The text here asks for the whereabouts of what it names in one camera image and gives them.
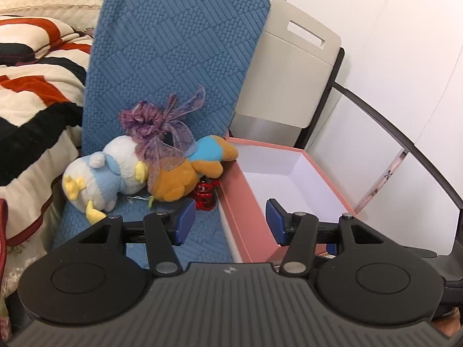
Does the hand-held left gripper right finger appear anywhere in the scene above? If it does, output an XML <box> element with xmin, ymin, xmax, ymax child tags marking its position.
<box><xmin>265</xmin><ymin>198</ymin><xmax>387</xmax><ymax>279</ymax></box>

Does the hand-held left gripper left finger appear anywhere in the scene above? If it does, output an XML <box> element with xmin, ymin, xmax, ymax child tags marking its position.
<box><xmin>78</xmin><ymin>199</ymin><xmax>198</xmax><ymax>277</ymax></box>

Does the red spiral toy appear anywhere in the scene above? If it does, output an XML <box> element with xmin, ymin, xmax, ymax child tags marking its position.
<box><xmin>195</xmin><ymin>178</ymin><xmax>221</xmax><ymax>211</ymax></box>

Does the pink cardboard box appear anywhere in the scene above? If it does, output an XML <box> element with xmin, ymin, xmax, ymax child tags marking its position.
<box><xmin>218</xmin><ymin>136</ymin><xmax>359</xmax><ymax>263</ymax></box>

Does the brown plush with blue shirt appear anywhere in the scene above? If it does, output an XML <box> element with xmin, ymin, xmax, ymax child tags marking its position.
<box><xmin>146</xmin><ymin>135</ymin><xmax>240</xmax><ymax>203</ymax></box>

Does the white and blue penguin plush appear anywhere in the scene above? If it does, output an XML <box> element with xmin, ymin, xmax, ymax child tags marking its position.
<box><xmin>62</xmin><ymin>135</ymin><xmax>149</xmax><ymax>225</ymax></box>

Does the purple ribbon flower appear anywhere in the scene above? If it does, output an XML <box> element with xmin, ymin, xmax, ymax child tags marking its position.
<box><xmin>119</xmin><ymin>84</ymin><xmax>207</xmax><ymax>182</ymax></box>

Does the blue quilted chair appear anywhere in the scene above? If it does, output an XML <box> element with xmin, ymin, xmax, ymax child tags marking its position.
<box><xmin>52</xmin><ymin>0</ymin><xmax>272</xmax><ymax>265</ymax></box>

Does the dark red cloth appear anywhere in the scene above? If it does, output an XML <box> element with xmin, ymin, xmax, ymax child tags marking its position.
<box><xmin>0</xmin><ymin>199</ymin><xmax>10</xmax><ymax>280</ymax></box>

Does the striped red black blanket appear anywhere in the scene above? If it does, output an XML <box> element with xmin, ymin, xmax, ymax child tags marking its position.
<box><xmin>0</xmin><ymin>16</ymin><xmax>95</xmax><ymax>247</ymax></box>

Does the black metal frame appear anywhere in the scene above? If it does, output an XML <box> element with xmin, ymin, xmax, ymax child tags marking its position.
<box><xmin>299</xmin><ymin>47</ymin><xmax>463</xmax><ymax>258</ymax></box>

